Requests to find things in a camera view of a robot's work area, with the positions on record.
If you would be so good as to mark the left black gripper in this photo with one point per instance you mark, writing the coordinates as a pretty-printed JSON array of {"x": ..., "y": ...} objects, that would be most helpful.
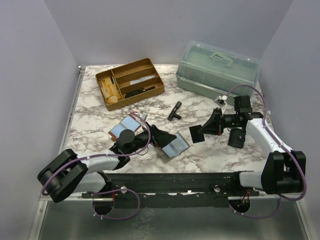
[{"x": 160, "y": 138}]

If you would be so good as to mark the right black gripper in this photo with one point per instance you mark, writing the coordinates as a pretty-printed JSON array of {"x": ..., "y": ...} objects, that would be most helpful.
[{"x": 211, "y": 127}]

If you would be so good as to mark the grey card holder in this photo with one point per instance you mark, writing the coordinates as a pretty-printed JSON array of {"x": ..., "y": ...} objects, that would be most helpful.
[{"x": 173, "y": 149}]

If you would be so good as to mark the black credit card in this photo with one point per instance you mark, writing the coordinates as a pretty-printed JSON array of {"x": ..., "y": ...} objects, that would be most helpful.
[{"x": 195, "y": 135}]

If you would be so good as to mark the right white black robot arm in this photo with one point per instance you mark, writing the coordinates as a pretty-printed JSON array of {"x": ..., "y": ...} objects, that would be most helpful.
[{"x": 284, "y": 168}]

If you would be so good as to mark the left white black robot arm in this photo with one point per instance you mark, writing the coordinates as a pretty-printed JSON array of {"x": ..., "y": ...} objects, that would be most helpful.
[{"x": 67, "y": 173}]

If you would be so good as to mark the brown blue open card holder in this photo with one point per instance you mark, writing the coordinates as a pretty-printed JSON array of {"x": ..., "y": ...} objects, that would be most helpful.
[{"x": 129, "y": 122}]

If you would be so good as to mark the white card in tray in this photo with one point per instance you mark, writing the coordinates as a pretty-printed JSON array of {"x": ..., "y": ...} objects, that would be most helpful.
[{"x": 142, "y": 79}]

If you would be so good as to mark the black T-shaped tool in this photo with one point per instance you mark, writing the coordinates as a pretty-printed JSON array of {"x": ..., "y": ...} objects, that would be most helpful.
[{"x": 173, "y": 114}]

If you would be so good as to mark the black item in tray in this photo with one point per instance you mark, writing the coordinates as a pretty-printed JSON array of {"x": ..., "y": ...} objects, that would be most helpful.
[{"x": 138, "y": 91}]

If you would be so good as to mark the green clear-lid storage box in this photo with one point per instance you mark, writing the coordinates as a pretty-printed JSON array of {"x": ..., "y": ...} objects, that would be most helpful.
[{"x": 212, "y": 71}]

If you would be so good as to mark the brown woven organizer tray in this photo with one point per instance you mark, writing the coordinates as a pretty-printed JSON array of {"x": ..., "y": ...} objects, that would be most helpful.
[{"x": 129, "y": 83}]

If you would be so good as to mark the yellow packets in tray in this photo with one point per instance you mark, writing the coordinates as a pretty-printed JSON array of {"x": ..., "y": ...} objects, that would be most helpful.
[{"x": 110, "y": 91}]

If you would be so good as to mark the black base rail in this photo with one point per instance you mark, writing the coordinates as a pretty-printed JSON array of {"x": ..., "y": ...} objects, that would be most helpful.
[{"x": 169, "y": 190}]

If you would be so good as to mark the aluminium side rail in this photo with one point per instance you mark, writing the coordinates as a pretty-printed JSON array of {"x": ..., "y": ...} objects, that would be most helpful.
[{"x": 69, "y": 119}]

